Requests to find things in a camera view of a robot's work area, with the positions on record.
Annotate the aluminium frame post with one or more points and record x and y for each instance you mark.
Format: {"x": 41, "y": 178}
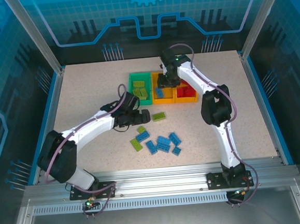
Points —
{"x": 34, "y": 35}
{"x": 264, "y": 17}

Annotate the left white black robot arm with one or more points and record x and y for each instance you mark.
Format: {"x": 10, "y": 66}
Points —
{"x": 94, "y": 125}

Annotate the small blue lego brick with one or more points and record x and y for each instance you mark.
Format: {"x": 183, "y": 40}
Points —
{"x": 177, "y": 151}

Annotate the aluminium profile rail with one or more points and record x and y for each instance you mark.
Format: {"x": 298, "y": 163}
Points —
{"x": 158, "y": 181}

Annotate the metal tray panel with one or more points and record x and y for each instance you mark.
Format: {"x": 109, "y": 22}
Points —
{"x": 161, "y": 220}

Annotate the green plastic bin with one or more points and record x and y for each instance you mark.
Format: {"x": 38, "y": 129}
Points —
{"x": 140, "y": 102}

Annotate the black connector with LED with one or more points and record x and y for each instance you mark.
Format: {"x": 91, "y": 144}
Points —
{"x": 238, "y": 193}
{"x": 89, "y": 204}

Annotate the small green lego brick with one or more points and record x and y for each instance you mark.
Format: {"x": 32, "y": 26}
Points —
{"x": 141, "y": 129}

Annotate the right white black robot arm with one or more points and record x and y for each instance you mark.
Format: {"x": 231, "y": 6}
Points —
{"x": 226, "y": 142}

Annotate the yellow-orange plastic bin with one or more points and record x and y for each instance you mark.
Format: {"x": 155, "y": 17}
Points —
{"x": 164, "y": 101}
{"x": 186, "y": 100}

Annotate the blue aluminium side rail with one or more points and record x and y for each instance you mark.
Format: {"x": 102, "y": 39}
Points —
{"x": 254, "y": 88}
{"x": 53, "y": 104}

